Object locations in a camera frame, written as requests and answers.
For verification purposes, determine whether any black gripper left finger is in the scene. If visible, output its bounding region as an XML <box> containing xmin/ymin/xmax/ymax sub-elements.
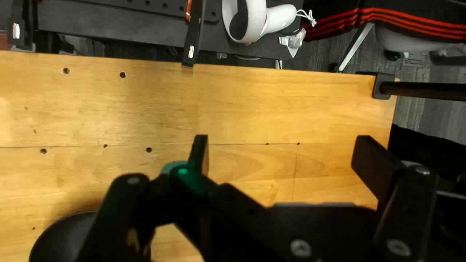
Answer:
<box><xmin>77</xmin><ymin>134</ymin><xmax>274</xmax><ymax>262</ymax></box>

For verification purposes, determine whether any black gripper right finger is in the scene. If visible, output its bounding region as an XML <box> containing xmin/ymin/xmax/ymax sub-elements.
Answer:
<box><xmin>351</xmin><ymin>134</ymin><xmax>441</xmax><ymax>262</ymax></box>

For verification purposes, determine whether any green wooden cube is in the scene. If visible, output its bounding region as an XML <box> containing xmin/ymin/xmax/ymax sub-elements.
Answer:
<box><xmin>160</xmin><ymin>160</ymin><xmax>206</xmax><ymax>195</ymax></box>

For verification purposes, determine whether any black bar clamp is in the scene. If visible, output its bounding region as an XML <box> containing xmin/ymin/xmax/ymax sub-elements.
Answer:
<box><xmin>372</xmin><ymin>72</ymin><xmax>466</xmax><ymax>104</ymax></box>

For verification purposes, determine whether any silver metal rod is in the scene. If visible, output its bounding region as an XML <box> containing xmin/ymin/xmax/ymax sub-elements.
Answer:
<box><xmin>335</xmin><ymin>21</ymin><xmax>376</xmax><ymax>75</ymax></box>

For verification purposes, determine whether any white plastic base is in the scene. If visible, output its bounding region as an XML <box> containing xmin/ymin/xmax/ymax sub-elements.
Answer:
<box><xmin>376</xmin><ymin>24</ymin><xmax>466</xmax><ymax>56</ymax></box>

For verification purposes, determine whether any white paper tag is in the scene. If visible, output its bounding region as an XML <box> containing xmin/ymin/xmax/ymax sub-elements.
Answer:
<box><xmin>278</xmin><ymin>26</ymin><xmax>309</xmax><ymax>59</ymax></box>

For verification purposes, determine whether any white VR controller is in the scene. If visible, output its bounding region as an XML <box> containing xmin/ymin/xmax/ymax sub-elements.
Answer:
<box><xmin>220</xmin><ymin>0</ymin><xmax>299</xmax><ymax>47</ymax></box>

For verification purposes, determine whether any black clamp with red handle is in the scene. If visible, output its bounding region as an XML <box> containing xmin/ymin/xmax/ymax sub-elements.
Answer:
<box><xmin>181</xmin><ymin>0</ymin><xmax>208</xmax><ymax>69</ymax></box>

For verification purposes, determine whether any red and black striped cable bundle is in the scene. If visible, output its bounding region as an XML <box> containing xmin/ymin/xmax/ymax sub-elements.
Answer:
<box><xmin>305</xmin><ymin>6</ymin><xmax>466</xmax><ymax>44</ymax></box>

